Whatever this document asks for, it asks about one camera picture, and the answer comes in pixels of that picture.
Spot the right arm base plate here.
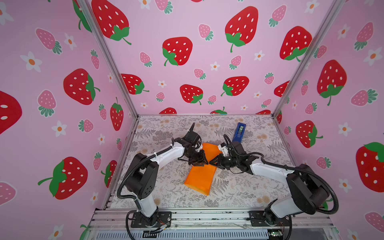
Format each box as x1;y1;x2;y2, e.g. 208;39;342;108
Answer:
248;211;290;228

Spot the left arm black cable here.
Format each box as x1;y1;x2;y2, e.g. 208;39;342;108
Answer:
116;122;196;200

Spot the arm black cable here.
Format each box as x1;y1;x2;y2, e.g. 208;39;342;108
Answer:
116;122;196;200
223;134;340;215

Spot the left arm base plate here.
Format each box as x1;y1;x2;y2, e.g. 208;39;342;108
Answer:
130;211;172;228

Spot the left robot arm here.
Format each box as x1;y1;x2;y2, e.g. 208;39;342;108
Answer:
117;130;209;219

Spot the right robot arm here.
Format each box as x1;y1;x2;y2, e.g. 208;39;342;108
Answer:
209;142;331;220

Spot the aluminium front rail frame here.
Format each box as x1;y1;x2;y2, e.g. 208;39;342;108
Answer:
79;208;339;240

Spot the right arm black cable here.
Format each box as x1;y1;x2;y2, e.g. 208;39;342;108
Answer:
223;134;340;215

